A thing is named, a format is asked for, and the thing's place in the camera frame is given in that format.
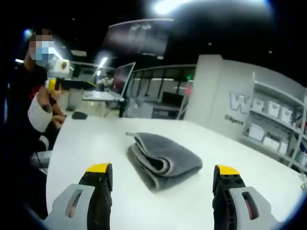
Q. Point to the grey towel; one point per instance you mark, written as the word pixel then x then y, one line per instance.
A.
pixel 168 153

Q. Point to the person's left hand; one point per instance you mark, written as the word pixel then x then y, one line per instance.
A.
pixel 43 97

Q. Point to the grey waste bin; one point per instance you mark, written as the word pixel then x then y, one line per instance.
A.
pixel 74 100

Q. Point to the small black object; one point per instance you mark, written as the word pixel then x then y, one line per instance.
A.
pixel 79 115

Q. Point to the grey background desk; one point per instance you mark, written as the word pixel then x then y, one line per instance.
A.
pixel 103 96

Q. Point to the long ceiling light strip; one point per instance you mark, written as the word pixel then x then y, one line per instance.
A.
pixel 103 62

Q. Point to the person's black clothed torso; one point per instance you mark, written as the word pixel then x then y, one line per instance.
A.
pixel 19 100

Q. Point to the white metal shelf rack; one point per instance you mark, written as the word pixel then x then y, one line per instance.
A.
pixel 275 134

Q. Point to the dark hanging ceiling screen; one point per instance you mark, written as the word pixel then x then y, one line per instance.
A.
pixel 139 36

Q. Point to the row of white storage boxes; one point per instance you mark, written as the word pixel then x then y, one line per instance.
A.
pixel 273 112

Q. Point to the black background monitor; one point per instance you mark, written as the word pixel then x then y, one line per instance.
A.
pixel 172 98

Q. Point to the bright ceiling light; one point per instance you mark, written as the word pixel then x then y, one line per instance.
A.
pixel 168 6

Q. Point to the wall lettering sign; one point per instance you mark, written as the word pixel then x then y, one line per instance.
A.
pixel 237 103

